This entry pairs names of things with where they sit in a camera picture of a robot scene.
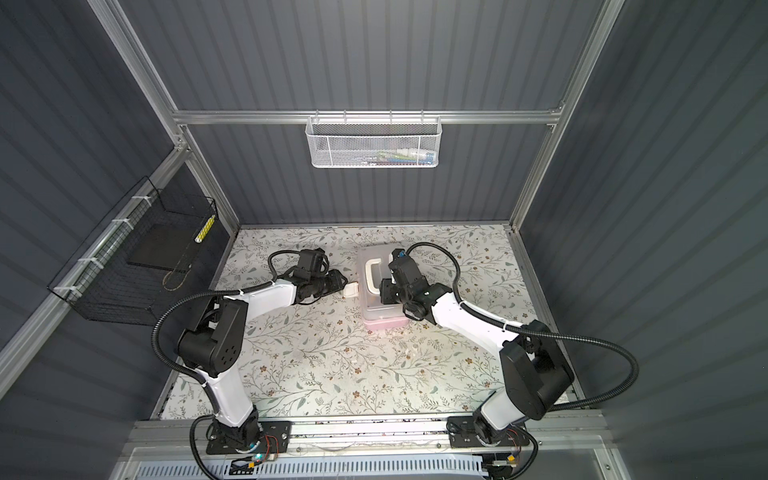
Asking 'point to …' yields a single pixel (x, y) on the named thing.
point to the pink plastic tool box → (373, 266)
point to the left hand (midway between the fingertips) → (345, 281)
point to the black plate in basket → (169, 245)
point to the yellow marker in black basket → (204, 230)
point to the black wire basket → (99, 283)
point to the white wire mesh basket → (370, 145)
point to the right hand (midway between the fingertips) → (386, 288)
